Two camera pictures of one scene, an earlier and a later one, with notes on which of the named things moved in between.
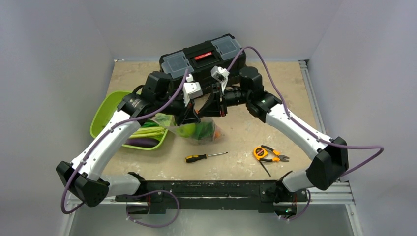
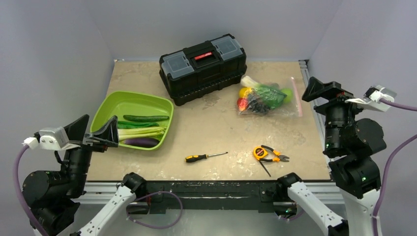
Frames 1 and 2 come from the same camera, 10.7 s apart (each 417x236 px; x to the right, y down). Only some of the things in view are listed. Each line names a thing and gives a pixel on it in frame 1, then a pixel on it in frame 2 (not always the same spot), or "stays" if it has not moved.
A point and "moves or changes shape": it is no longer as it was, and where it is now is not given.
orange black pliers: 280,158 stays
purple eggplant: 145,142 stays
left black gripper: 187,114 to 76,130
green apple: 187,130 to 288,99
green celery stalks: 156,132 stays
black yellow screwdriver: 193,158 stays
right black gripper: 222,104 to 330,100
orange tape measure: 259,152 stays
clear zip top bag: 206,130 to 279,98
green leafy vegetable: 205,131 moves or changes shape
